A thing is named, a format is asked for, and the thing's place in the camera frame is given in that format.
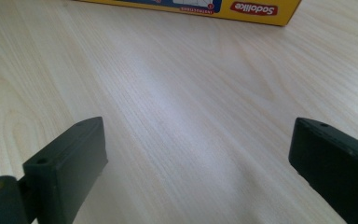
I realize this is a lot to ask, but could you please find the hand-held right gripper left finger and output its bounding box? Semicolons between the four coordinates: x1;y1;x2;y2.
22;116;109;224

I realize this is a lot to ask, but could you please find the yellow cardboard box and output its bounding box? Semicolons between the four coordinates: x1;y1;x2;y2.
76;0;303;27

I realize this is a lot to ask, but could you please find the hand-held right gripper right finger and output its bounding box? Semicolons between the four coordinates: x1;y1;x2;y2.
288;117;358;224

